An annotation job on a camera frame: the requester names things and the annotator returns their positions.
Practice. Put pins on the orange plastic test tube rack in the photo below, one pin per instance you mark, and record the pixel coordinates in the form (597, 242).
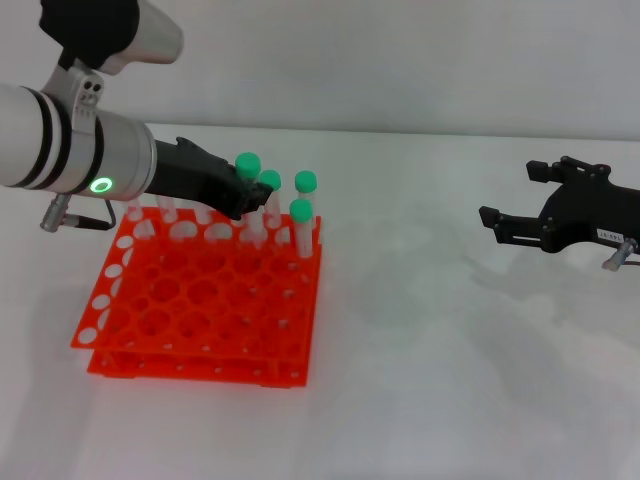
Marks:
(200, 310)

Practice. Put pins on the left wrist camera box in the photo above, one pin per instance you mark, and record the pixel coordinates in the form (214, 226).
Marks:
(110, 30)

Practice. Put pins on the silver camera mount bracket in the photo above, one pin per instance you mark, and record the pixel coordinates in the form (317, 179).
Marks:
(80, 95)

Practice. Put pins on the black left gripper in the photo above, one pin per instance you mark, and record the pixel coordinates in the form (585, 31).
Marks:
(195, 175)

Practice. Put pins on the clear test tube green cap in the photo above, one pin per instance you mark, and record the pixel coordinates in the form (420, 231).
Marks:
(271, 181)
(247, 164)
(302, 235)
(202, 214)
(306, 181)
(167, 207)
(134, 210)

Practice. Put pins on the silver plug on right gripper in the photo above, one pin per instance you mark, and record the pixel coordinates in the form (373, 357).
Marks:
(620, 256)

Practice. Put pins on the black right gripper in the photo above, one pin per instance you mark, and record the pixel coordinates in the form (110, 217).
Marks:
(590, 220)

